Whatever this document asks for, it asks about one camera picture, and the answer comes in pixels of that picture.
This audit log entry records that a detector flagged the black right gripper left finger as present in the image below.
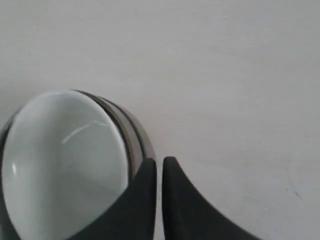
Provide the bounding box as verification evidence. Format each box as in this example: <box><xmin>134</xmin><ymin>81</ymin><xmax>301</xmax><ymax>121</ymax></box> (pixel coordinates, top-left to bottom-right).
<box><xmin>70</xmin><ymin>158</ymin><xmax>157</xmax><ymax>240</ymax></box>

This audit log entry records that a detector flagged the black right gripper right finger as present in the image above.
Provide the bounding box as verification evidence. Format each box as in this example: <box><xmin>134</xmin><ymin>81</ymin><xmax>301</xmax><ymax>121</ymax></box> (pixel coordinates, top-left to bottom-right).
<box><xmin>162</xmin><ymin>156</ymin><xmax>258</xmax><ymax>240</ymax></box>

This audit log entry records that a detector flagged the smooth steel bowl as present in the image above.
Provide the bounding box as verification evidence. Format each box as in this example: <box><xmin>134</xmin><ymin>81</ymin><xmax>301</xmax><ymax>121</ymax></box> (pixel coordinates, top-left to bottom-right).
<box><xmin>98</xmin><ymin>96</ymin><xmax>156</xmax><ymax>160</ymax></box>

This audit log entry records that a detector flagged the cream ceramic bowl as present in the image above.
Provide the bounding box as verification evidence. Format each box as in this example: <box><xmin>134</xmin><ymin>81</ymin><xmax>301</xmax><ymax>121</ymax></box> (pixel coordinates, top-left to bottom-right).
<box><xmin>1</xmin><ymin>90</ymin><xmax>129</xmax><ymax>239</ymax></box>

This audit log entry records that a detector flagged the dimpled steel bowl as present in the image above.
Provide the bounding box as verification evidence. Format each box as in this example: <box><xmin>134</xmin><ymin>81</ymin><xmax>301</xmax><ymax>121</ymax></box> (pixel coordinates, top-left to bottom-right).
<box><xmin>0</xmin><ymin>89</ymin><xmax>141</xmax><ymax>240</ymax></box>

